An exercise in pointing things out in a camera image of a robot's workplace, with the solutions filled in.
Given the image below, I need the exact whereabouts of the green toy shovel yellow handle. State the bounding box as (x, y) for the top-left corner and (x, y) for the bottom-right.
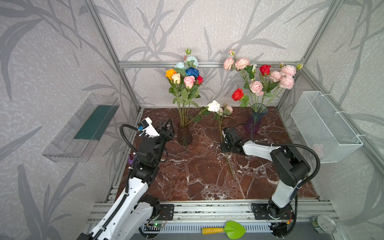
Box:
(202, 221), (246, 240)

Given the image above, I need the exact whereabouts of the orange rose stem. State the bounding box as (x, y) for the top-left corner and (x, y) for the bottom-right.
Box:
(166, 69), (179, 111)

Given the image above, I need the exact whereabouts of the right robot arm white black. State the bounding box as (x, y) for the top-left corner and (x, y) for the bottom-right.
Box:
(221, 128), (320, 220)

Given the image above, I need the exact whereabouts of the purple ribbed glass vase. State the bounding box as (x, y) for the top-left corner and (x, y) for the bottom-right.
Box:
(244, 103), (268, 135)

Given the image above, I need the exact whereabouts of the pink rose stem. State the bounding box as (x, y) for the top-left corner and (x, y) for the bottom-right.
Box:
(249, 81), (265, 105)
(268, 62), (304, 97)
(223, 49), (255, 90)

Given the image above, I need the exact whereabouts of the dark red rose stem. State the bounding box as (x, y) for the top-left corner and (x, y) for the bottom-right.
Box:
(260, 65), (281, 93)

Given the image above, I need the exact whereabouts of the clear plastic wall tray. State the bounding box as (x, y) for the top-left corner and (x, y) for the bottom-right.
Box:
(42, 94), (120, 163)

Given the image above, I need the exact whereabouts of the aluminium front rail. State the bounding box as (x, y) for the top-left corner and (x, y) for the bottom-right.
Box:
(83, 199), (340, 234)

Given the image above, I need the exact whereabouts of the white wire mesh basket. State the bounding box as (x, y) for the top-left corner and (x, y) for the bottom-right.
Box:
(291, 91), (363, 164)

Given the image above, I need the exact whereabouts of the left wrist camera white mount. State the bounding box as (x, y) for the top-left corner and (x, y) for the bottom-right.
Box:
(138, 117), (160, 138)

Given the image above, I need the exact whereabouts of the peach rosebud stem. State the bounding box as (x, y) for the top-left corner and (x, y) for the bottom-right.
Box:
(172, 73), (184, 122)

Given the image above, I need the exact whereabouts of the white rose stem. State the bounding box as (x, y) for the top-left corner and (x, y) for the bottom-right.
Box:
(192, 100), (221, 122)

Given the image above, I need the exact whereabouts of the white rosebud stem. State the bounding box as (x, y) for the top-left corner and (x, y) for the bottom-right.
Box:
(252, 64), (258, 74)

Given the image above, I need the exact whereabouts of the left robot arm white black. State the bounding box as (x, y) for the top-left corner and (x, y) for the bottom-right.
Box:
(78, 118), (175, 240)

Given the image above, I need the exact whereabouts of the small green circuit board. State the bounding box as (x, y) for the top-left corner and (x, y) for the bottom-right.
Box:
(144, 222), (166, 232)

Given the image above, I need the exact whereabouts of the pink rosebud stem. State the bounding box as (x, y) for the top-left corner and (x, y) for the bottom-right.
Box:
(178, 76), (200, 127)

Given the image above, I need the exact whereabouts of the small pink bud spray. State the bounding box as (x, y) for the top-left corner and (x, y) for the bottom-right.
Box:
(214, 104), (236, 178)

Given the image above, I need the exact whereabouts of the green stem small red rose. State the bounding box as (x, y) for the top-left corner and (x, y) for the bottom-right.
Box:
(195, 75), (204, 86)

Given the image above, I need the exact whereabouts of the white blue flower stem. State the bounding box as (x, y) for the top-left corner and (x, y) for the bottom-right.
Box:
(175, 48), (199, 77)

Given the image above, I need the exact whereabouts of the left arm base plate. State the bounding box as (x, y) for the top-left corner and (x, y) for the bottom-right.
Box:
(155, 204), (175, 221)

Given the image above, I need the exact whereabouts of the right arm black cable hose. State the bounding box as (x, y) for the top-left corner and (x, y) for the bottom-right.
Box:
(232, 122), (321, 238)

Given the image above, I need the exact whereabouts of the purple toy rake pink handle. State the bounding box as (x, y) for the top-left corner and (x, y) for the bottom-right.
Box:
(128, 154), (136, 166)

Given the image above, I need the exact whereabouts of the metal tin can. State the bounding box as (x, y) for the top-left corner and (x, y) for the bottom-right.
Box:
(311, 215), (337, 235)

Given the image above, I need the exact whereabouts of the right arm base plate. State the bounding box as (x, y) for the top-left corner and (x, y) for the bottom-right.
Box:
(251, 203), (295, 221)

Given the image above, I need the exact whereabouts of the dark glass cup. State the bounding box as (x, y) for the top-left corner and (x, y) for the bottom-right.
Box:
(175, 117), (193, 146)

